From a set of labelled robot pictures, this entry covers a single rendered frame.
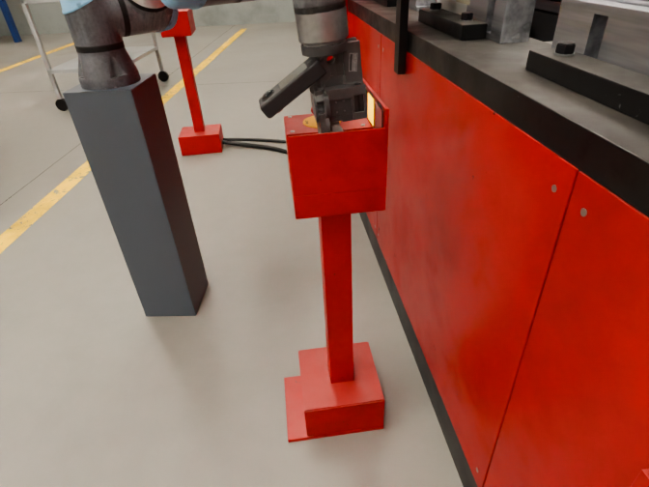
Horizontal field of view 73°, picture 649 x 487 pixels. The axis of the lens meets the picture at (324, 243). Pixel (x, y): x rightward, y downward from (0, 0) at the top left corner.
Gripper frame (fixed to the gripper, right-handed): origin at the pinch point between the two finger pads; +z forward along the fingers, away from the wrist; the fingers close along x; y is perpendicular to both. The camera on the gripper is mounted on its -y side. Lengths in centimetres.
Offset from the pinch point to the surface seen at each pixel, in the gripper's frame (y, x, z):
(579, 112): 28.9, -23.2, -11.8
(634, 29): 39.1, -16.0, -18.4
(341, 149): 2.3, -4.9, -4.7
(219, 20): -91, 779, 58
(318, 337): -8, 30, 73
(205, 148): -60, 198, 65
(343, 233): 1.5, 2.1, 15.9
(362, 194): 5.0, -4.9, 4.1
